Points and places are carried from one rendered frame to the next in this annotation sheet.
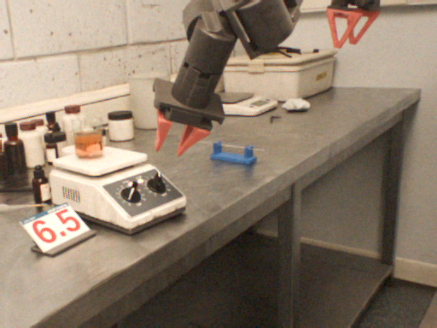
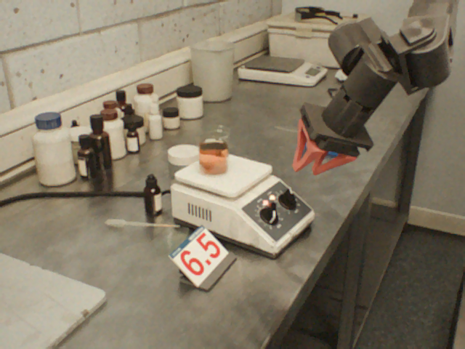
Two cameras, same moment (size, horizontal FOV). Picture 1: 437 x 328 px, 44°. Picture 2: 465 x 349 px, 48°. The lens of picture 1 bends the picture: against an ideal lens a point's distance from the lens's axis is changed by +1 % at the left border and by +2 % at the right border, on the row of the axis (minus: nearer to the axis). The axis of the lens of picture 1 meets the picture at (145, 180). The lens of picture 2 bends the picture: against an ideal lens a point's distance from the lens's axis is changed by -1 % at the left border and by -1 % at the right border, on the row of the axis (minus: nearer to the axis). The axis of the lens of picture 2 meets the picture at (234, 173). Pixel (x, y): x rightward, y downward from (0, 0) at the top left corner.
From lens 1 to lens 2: 28 cm
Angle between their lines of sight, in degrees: 14
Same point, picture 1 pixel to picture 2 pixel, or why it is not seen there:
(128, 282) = (291, 315)
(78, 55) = (138, 22)
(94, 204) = (230, 225)
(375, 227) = (394, 179)
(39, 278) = (211, 322)
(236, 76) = (282, 38)
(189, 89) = (347, 121)
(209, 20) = (373, 54)
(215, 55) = (381, 93)
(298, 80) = not seen: hidden behind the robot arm
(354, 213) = not seen: hidden behind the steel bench
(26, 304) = not seen: outside the picture
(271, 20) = (439, 65)
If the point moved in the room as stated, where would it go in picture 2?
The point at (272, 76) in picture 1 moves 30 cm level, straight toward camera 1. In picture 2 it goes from (320, 42) to (332, 62)
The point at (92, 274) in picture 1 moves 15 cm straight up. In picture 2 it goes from (263, 315) to (266, 211)
